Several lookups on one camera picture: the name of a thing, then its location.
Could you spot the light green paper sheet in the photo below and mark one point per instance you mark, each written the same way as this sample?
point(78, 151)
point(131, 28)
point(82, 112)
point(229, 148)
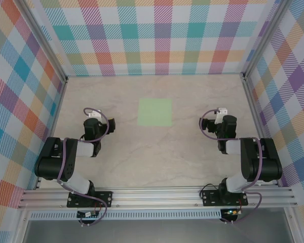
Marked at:
point(155, 112)

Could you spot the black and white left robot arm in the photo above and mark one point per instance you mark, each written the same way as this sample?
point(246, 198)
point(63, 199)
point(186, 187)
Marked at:
point(53, 167)

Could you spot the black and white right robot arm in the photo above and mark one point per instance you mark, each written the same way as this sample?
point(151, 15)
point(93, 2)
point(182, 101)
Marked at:
point(266, 164)

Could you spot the grey metal sheet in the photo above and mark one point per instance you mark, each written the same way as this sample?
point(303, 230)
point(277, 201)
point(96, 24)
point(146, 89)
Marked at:
point(154, 231)

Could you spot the circuit board with green light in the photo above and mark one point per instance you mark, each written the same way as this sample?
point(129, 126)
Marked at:
point(231, 212)

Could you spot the small circuit board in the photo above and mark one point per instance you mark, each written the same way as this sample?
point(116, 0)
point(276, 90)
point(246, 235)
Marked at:
point(87, 214)

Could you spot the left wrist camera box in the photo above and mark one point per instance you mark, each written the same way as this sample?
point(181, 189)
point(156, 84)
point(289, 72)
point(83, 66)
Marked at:
point(95, 113)

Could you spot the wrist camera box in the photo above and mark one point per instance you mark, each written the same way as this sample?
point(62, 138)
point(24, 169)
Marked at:
point(223, 111)
point(95, 113)

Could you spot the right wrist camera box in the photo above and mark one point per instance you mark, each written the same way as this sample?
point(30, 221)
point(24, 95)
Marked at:
point(223, 111)

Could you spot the aluminium table edge rail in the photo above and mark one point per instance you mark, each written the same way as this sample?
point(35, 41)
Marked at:
point(255, 111)
point(53, 126)

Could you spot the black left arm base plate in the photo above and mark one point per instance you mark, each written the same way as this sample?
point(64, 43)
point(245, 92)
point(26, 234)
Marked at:
point(107, 198)

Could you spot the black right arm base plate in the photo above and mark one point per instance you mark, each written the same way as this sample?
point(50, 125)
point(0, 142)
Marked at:
point(210, 198)

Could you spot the aluminium mounting rail beam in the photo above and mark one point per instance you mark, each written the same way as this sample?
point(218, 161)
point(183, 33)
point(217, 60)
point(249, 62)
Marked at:
point(154, 196)

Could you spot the short aluminium frame post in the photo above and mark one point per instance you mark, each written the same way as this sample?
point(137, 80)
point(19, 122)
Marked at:
point(20, 227)
point(291, 225)

